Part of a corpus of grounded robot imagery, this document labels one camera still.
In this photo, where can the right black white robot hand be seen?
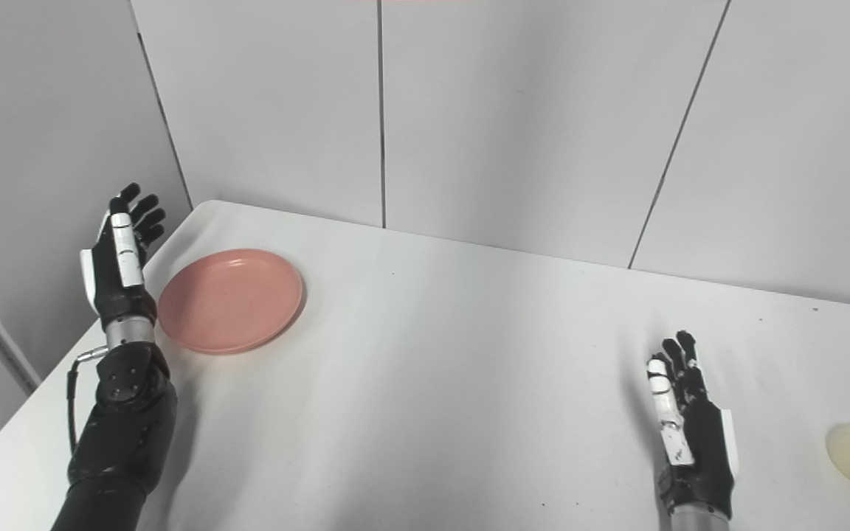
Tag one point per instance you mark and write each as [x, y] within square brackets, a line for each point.
[694, 442]

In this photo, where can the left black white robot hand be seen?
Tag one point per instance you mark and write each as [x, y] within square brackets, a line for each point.
[119, 273]

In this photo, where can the pink plate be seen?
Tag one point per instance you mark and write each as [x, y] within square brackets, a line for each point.
[230, 300]

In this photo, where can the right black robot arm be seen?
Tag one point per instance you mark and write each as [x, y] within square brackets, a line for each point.
[698, 520]

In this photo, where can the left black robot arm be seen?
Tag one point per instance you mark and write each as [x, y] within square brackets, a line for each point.
[119, 435]

